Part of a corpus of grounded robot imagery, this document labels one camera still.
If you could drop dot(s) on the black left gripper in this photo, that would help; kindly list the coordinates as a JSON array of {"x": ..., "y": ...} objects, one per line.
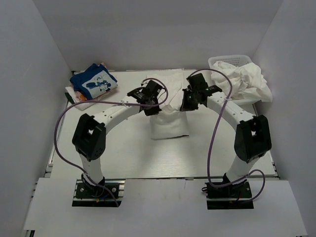
[{"x": 154, "y": 111}]

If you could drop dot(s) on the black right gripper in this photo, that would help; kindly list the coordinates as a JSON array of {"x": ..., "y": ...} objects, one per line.
[{"x": 185, "y": 106}]

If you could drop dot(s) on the white t-shirt with black print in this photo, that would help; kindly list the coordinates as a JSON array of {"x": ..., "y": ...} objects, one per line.
[{"x": 170, "y": 122}]

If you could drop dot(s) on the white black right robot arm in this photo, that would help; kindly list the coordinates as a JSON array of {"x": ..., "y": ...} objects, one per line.
[{"x": 252, "y": 138}]

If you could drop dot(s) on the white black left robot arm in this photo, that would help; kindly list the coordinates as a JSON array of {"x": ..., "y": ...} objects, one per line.
[{"x": 89, "y": 138}]

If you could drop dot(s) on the white crumpled t-shirt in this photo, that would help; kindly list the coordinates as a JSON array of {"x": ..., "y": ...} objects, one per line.
[{"x": 247, "y": 81}]

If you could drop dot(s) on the blue mickey print folded t-shirt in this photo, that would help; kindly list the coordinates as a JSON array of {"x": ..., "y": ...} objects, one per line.
[{"x": 94, "y": 81}]

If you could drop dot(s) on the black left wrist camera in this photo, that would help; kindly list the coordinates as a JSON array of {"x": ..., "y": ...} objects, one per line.
[{"x": 149, "y": 92}]

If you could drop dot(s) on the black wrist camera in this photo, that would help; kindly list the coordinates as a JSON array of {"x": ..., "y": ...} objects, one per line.
[
  {"x": 149, "y": 92},
  {"x": 197, "y": 84}
]

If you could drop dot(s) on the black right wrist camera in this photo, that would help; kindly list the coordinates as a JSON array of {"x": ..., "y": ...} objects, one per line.
[{"x": 197, "y": 84}]

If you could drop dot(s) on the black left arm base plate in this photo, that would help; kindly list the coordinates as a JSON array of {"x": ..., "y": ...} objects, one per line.
[{"x": 86, "y": 197}]

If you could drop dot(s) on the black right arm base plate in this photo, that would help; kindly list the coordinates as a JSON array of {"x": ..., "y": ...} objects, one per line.
[{"x": 233, "y": 197}]

